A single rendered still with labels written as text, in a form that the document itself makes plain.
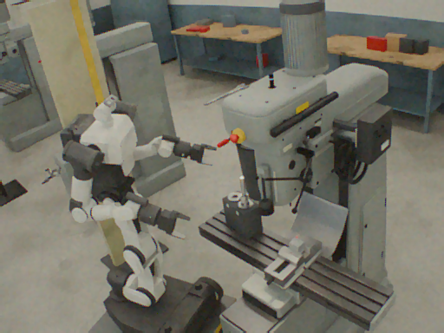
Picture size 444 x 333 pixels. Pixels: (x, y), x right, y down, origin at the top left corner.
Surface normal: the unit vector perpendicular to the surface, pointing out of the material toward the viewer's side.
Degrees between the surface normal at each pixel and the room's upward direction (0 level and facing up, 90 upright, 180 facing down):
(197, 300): 0
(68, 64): 90
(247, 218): 90
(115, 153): 91
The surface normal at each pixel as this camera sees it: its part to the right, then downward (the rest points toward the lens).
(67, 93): 0.69, 0.29
